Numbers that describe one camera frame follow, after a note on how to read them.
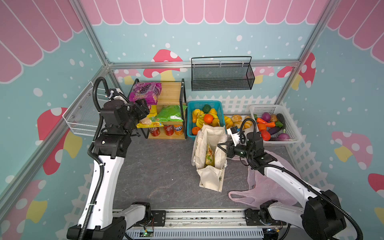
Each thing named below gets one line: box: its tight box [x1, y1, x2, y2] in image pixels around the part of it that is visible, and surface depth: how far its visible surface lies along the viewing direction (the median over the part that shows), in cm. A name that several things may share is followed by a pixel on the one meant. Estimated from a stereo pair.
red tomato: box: [261, 130, 271, 141], surface depth 99 cm
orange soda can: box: [174, 124, 184, 136], surface depth 102 cm
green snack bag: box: [149, 104, 188, 122], surface depth 86 cm
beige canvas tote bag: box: [191, 124, 228, 193], surface depth 81 cm
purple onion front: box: [277, 133, 290, 140], surface depth 102 cm
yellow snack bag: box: [205, 144, 215, 167], surface depth 85 cm
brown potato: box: [270, 114, 278, 122], surface depth 114 cm
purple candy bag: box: [129, 82, 162, 111], surface depth 78 cm
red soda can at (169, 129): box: [164, 124, 175, 136], surface depth 102 cm
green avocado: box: [202, 104, 212, 114], surface depth 117 cm
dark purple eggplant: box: [268, 126, 282, 135], surface depth 108 cm
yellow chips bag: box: [136, 105, 164, 129], surface depth 91 cm
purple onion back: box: [261, 112, 271, 122], surface depth 114 cm
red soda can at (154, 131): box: [149, 127, 161, 137], surface depth 107 cm
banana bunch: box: [193, 108, 219, 129], surface depth 112 cm
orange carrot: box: [256, 117, 276, 132], surface depth 109 cm
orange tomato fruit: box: [204, 113, 214, 124], surface depth 109 cm
